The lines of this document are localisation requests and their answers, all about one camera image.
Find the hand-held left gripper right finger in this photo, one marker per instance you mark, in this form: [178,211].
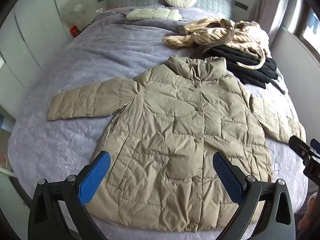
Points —
[227,177]

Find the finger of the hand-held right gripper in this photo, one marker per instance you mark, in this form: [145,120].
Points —
[315,145]
[298,146]

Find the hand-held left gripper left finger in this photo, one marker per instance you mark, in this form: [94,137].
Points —
[93,177]

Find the beige puffer jacket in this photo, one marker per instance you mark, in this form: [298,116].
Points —
[162,130]

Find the black garment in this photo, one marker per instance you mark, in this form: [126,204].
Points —
[250,66]

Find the window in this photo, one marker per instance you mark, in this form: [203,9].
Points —
[308,27]

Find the purple bed blanket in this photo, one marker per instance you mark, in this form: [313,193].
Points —
[100,52]

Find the light curtain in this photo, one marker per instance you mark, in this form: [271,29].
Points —
[272,7]

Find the beige striped garment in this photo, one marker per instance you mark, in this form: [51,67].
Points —
[200,36]

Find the small red box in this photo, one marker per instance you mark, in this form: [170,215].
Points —
[74,30]

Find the white wardrobe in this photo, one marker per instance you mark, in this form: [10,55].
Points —
[25,37]

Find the white standing fan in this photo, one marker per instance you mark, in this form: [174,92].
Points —
[76,8]

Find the folded cream garment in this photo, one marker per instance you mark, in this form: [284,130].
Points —
[150,13]

